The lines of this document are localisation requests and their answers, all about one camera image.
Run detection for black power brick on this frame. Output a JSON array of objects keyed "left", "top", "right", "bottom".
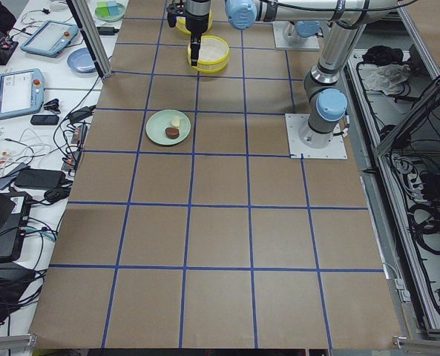
[{"left": 14, "top": 168, "right": 66, "bottom": 190}]

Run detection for light green plate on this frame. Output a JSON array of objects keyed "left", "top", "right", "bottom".
[{"left": 146, "top": 110, "right": 191, "bottom": 146}]

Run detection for black laptop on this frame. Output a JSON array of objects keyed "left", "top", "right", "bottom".
[{"left": 0, "top": 192, "right": 32, "bottom": 263}]

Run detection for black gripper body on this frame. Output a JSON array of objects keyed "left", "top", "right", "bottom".
[{"left": 185, "top": 13, "right": 209, "bottom": 36}]

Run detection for blue plate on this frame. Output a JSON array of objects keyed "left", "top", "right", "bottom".
[{"left": 67, "top": 47, "right": 96, "bottom": 73}]

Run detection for white crumpled cloth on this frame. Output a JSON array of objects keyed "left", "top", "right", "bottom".
[{"left": 364, "top": 64, "right": 411, "bottom": 96}]

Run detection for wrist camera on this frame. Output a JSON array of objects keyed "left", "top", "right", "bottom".
[{"left": 166, "top": 1, "right": 184, "bottom": 28}]

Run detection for aluminium frame post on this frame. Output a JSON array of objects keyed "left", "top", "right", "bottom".
[{"left": 67, "top": 0, "right": 112, "bottom": 80}]

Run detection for teach pendant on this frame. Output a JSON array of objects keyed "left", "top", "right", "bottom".
[
  {"left": 21, "top": 20, "right": 79, "bottom": 58},
  {"left": 0, "top": 68, "right": 45, "bottom": 120}
]

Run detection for teach pendant near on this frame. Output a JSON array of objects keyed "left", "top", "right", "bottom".
[{"left": 0, "top": 68, "right": 45, "bottom": 120}]

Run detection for teach pendant far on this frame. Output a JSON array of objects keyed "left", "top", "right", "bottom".
[{"left": 21, "top": 20, "right": 79, "bottom": 58}]

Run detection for green bowl with sponges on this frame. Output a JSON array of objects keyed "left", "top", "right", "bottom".
[{"left": 94, "top": 1, "right": 126, "bottom": 22}]

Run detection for white bun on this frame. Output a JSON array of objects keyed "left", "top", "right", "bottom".
[{"left": 171, "top": 116, "right": 181, "bottom": 129}]

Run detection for yellow steamer basket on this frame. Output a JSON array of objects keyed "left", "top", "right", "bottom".
[
  {"left": 175, "top": 11, "right": 213, "bottom": 35},
  {"left": 193, "top": 35, "right": 230, "bottom": 74}
]

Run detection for black power adapter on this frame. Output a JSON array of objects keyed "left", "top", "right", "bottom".
[{"left": 96, "top": 26, "right": 119, "bottom": 36}]

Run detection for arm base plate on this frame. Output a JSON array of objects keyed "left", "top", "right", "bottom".
[
  {"left": 273, "top": 21, "right": 321, "bottom": 52},
  {"left": 285, "top": 113, "right": 347, "bottom": 160}
]

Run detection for brown bun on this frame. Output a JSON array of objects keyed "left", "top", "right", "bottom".
[{"left": 165, "top": 127, "right": 180, "bottom": 139}]

